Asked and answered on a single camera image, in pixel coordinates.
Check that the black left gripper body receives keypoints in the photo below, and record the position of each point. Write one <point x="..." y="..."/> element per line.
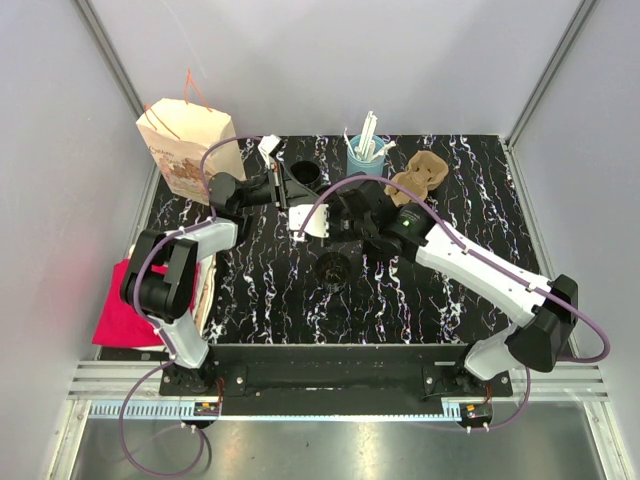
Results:
<point x="270" y="190"/>

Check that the printed paper takeout bag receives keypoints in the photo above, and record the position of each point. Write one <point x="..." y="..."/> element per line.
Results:
<point x="190" y="142"/>

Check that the left aluminium frame post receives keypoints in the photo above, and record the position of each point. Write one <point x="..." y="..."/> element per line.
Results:
<point x="98" y="33"/>

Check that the brown pulp cup carrier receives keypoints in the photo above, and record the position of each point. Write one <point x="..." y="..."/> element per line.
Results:
<point x="425" y="173"/>

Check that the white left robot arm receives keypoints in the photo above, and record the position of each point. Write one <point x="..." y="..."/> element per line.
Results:
<point x="159" y="282"/>

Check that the stack of black cups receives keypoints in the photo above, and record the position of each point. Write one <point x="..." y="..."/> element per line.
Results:
<point x="307" y="173"/>

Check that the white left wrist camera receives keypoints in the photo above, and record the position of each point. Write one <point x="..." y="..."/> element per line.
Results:
<point x="268" y="147"/>

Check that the pink folded cloth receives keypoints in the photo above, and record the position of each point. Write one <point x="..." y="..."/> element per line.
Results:
<point x="119" y="326"/>

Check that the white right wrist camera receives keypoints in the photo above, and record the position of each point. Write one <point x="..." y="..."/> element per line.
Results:
<point x="316" y="227"/>

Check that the black paper coffee cup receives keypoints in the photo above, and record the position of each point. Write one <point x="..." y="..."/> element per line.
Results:
<point x="333" y="271"/>

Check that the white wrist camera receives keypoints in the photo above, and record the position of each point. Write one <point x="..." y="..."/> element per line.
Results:
<point x="316" y="227"/>
<point x="268" y="147"/>

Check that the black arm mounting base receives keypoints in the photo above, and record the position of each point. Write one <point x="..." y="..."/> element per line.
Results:
<point x="335" y="380"/>

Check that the right aluminium frame post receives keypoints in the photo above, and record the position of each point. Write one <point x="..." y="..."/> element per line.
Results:
<point x="561" y="51"/>

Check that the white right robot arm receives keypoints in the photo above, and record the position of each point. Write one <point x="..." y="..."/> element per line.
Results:
<point x="542" y="312"/>

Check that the aluminium frame post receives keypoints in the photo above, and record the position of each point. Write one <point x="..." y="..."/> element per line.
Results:
<point x="98" y="33"/>
<point x="561" y="51"/>

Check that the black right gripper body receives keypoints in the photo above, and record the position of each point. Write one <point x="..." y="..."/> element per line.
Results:
<point x="342" y="228"/>

